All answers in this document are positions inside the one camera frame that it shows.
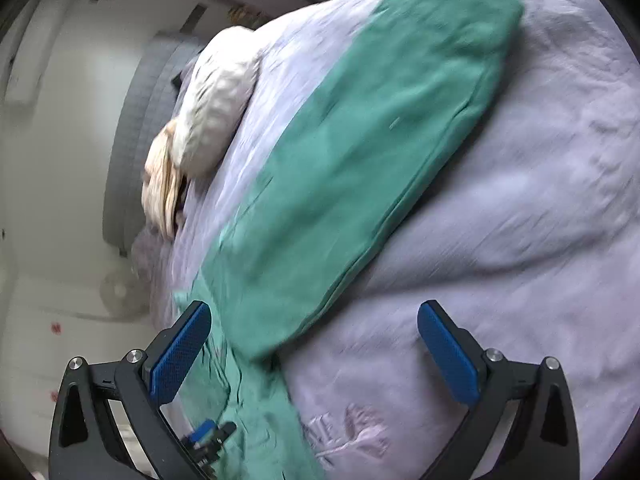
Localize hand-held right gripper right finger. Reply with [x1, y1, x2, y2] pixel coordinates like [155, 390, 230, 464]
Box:
[419, 300, 581, 480]

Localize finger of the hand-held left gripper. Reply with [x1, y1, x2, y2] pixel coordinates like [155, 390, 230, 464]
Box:
[180, 420, 237, 467]

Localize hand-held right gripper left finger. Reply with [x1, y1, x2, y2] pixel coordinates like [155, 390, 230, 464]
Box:
[47, 301, 212, 480]

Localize green pants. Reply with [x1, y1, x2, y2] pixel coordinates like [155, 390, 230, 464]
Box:
[172, 0, 525, 480]

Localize white round floor object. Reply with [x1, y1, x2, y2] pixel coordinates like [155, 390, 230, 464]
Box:
[97, 270, 146, 322]

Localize lavender quilted blanket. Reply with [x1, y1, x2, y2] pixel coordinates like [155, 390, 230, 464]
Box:
[132, 0, 640, 477]

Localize cream striped cloth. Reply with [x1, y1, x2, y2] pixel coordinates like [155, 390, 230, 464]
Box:
[142, 119, 188, 241]

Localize grey padded headboard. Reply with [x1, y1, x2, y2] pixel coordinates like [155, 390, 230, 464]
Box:
[102, 30, 207, 257]

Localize white round pillow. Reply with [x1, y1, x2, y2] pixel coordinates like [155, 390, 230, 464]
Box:
[175, 26, 262, 178]

